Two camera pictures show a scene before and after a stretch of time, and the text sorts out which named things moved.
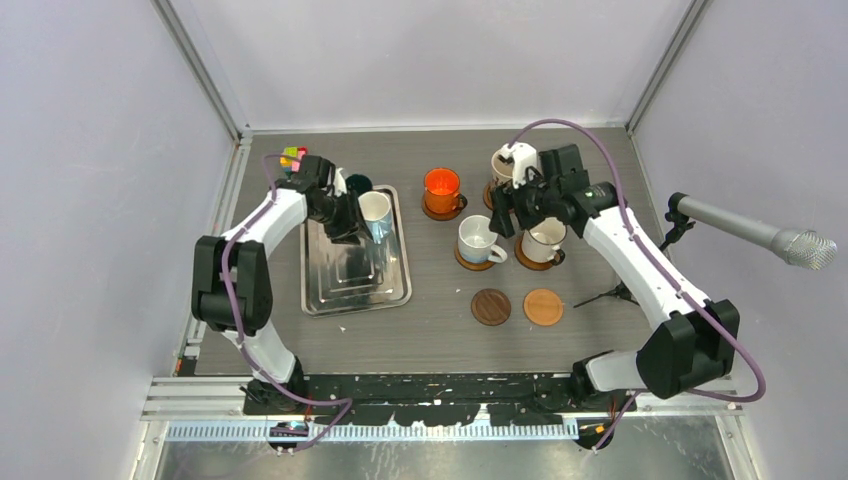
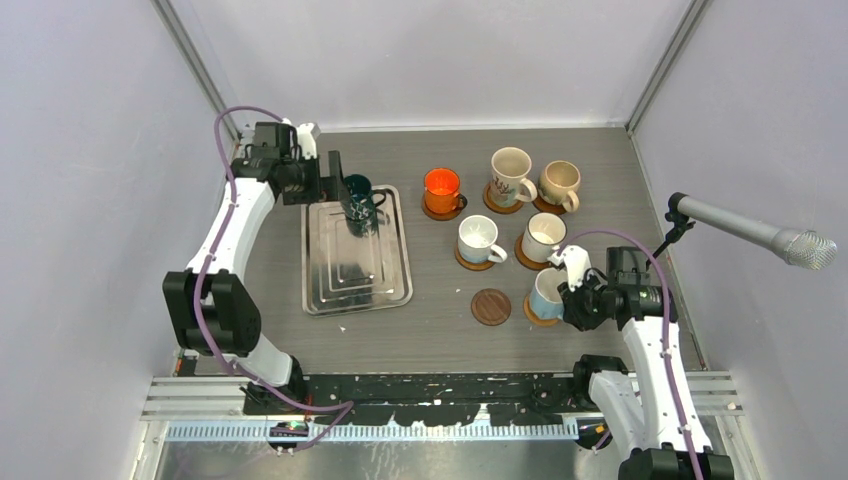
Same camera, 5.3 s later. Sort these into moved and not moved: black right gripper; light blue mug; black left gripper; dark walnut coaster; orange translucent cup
Moved: light blue mug; black left gripper; black right gripper
Not moved: dark walnut coaster; orange translucent cup
